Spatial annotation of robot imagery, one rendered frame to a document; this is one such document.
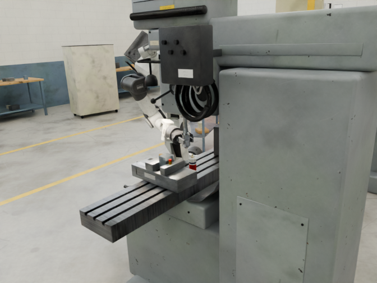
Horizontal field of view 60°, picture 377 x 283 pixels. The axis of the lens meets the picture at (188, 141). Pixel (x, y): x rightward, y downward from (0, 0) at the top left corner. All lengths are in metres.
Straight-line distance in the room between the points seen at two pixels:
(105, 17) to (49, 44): 2.04
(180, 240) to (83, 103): 6.21
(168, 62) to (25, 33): 8.34
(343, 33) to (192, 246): 1.23
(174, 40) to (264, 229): 0.81
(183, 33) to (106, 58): 6.79
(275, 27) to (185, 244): 1.18
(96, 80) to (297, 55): 6.84
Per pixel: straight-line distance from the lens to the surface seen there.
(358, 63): 1.21
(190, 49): 1.19
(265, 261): 1.46
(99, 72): 7.88
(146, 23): 1.68
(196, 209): 1.66
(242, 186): 1.35
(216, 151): 2.06
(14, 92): 9.34
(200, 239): 1.75
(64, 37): 9.98
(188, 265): 1.91
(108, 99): 8.03
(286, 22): 1.29
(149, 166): 1.69
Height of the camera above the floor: 1.68
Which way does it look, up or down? 18 degrees down
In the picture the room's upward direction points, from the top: 2 degrees counter-clockwise
